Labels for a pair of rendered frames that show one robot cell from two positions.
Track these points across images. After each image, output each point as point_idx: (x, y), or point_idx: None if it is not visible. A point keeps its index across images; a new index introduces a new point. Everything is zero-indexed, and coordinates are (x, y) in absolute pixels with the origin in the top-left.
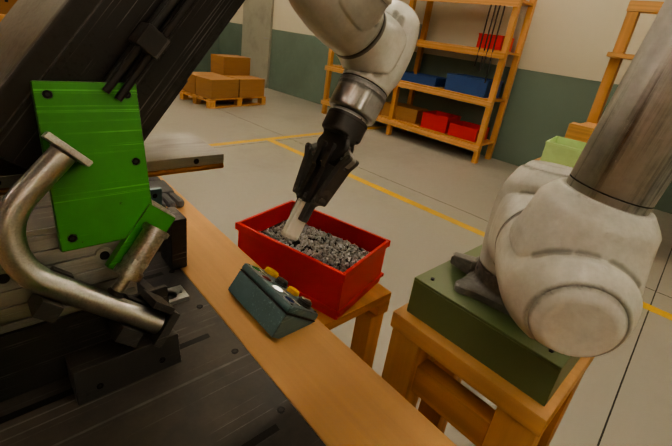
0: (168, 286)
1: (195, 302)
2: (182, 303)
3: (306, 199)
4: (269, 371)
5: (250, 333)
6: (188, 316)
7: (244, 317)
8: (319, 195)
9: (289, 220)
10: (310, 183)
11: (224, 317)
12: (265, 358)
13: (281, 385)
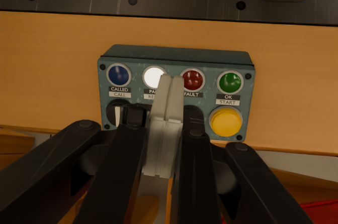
0: None
1: (253, 4)
2: None
3: (121, 109)
4: (79, 16)
5: (147, 33)
6: None
7: (179, 44)
8: (62, 133)
9: (172, 89)
10: (176, 187)
11: (197, 22)
12: (98, 24)
13: (54, 15)
